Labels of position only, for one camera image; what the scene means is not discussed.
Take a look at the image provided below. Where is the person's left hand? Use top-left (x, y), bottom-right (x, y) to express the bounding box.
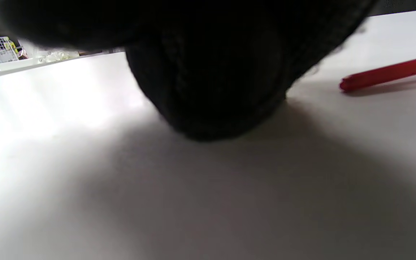
top-left (0, 0), bottom-right (379, 141)

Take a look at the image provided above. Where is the red toy nail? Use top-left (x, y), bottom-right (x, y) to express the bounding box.
top-left (339, 46), bottom-right (416, 93)

